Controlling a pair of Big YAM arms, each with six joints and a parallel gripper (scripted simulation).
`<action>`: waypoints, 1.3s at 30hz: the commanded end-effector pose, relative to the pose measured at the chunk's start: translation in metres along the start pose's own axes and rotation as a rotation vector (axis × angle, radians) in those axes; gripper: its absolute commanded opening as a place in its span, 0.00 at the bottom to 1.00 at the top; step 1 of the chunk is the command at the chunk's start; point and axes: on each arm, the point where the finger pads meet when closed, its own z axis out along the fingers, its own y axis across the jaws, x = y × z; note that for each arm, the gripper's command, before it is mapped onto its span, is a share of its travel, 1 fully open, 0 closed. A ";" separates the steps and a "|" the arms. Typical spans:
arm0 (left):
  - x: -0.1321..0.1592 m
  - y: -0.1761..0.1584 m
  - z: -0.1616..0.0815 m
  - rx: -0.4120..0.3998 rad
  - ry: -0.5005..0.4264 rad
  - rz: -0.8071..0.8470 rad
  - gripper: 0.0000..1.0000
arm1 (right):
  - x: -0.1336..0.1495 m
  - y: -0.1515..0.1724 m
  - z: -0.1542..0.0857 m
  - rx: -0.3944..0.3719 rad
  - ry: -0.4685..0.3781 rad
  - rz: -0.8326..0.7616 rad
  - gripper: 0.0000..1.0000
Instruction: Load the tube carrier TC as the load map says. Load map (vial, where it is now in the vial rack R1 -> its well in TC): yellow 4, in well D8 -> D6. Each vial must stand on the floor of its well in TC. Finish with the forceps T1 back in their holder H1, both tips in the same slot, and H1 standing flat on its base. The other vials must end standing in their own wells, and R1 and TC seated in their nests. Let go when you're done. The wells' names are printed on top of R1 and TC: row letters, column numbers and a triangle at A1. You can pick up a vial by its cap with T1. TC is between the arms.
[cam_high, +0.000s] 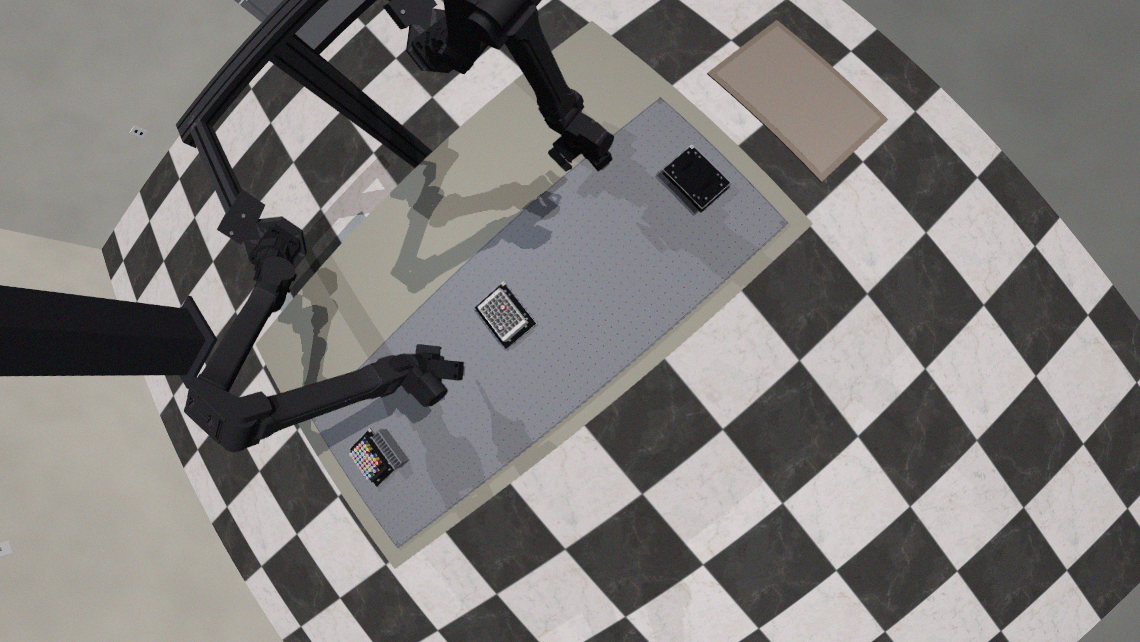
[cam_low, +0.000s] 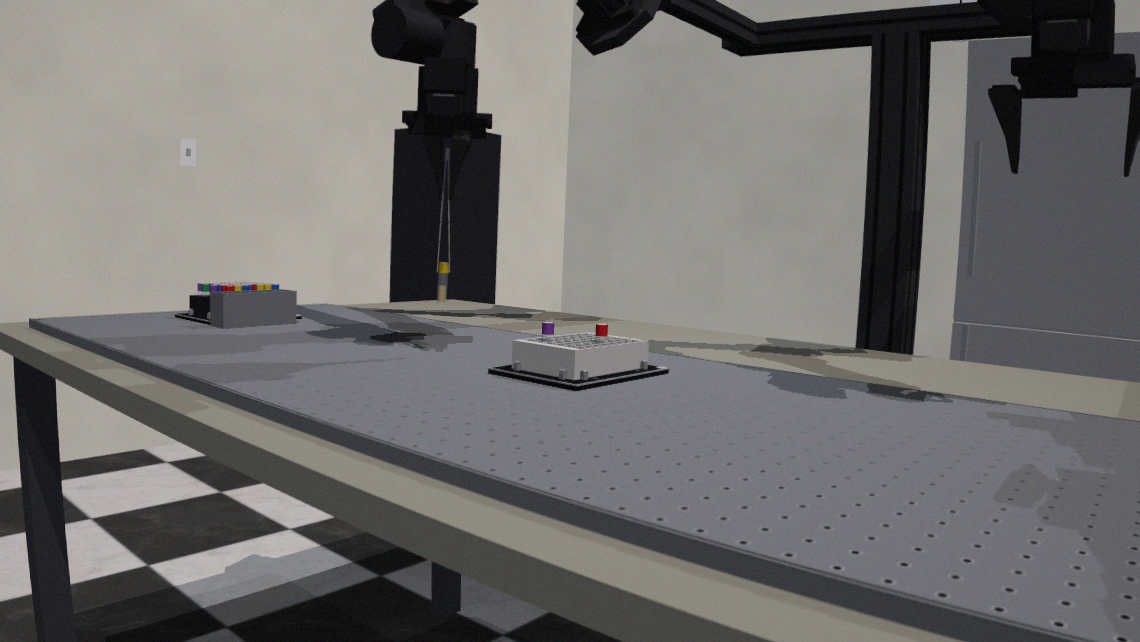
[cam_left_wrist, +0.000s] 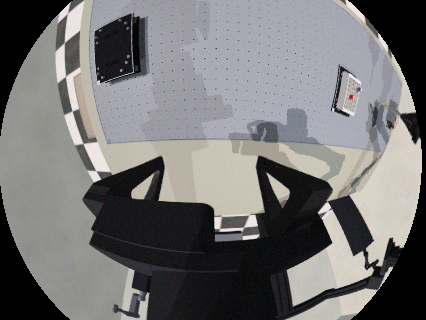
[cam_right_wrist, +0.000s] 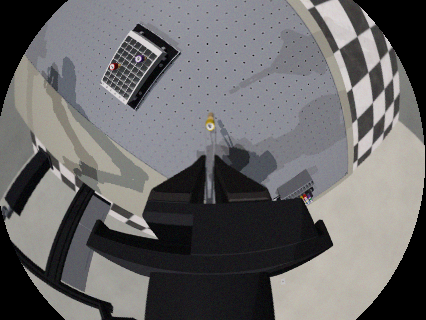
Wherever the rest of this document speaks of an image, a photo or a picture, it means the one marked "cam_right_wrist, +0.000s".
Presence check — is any yellow-capped vial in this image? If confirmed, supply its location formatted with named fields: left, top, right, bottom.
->
left=206, top=111, right=215, bottom=130

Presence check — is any white rectangular rack with grid of holes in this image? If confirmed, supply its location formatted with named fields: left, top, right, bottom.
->
left=100, top=30, right=167, bottom=105

